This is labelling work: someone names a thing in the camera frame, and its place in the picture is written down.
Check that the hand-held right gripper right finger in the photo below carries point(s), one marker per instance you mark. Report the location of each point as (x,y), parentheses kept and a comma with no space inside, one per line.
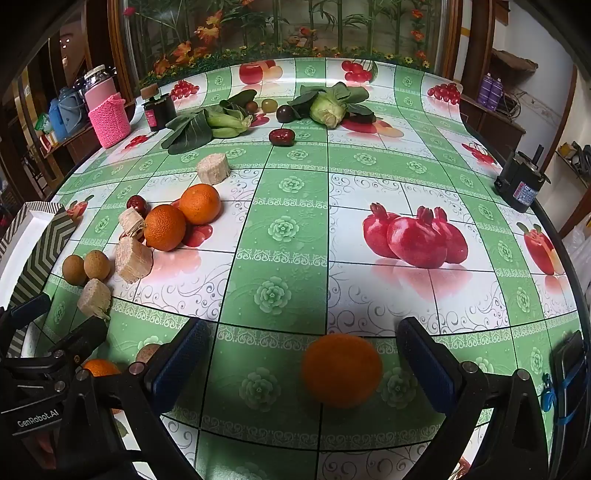
(427,369)

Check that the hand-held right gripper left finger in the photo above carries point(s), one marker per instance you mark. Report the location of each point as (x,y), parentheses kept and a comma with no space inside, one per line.
(178,371)

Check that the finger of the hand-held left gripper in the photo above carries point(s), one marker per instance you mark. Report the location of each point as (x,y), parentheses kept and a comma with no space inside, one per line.
(81,340)
(30,309)

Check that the orange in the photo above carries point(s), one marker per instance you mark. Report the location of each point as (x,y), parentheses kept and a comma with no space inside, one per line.
(102,368)
(165,227)
(200,203)
(341,371)

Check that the sugarcane piece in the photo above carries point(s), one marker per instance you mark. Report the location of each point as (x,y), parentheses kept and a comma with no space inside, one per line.
(93,298)
(131,224)
(213,168)
(133,259)

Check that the chevron pattern box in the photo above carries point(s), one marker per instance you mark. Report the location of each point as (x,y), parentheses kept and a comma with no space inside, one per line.
(37,258)

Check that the blue clip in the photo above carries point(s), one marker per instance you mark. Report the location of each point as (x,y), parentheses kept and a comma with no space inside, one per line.
(548,397)

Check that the red jujube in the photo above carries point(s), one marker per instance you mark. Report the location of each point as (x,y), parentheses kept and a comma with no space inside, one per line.
(282,137)
(137,206)

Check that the fruit print tablecloth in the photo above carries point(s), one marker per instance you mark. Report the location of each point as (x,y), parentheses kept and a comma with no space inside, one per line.
(286,230)

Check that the green packet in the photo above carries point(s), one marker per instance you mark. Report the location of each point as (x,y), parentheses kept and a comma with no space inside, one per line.
(41,125)

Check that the blue plastic jug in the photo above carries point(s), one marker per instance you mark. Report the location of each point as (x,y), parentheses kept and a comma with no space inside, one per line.
(54,117)

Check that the grey blue kettle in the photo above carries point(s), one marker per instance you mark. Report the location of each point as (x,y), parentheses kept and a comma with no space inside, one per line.
(71,113)

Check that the pink knit-covered thermos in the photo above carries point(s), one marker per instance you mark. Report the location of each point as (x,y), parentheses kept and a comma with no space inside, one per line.
(108,120)

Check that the black electric motor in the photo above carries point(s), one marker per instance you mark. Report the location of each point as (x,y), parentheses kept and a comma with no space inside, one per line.
(519,182)

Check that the black jar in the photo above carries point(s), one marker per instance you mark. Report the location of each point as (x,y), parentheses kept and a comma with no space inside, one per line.
(159,113)

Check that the brown grape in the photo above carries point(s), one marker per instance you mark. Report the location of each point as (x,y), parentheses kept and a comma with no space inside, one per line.
(252,107)

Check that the pale green bok choy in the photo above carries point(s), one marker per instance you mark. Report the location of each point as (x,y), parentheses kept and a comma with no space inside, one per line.
(325,110)

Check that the dark purple plum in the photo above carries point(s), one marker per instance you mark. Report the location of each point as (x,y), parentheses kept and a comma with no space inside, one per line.
(285,114)

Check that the green olive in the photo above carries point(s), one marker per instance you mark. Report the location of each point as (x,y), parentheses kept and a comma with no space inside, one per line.
(269,105)

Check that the purple bottle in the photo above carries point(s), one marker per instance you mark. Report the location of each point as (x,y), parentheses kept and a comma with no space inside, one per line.
(497,93)
(485,90)

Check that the bamboo flower wall picture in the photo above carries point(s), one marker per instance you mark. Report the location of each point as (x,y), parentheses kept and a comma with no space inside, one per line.
(286,27)

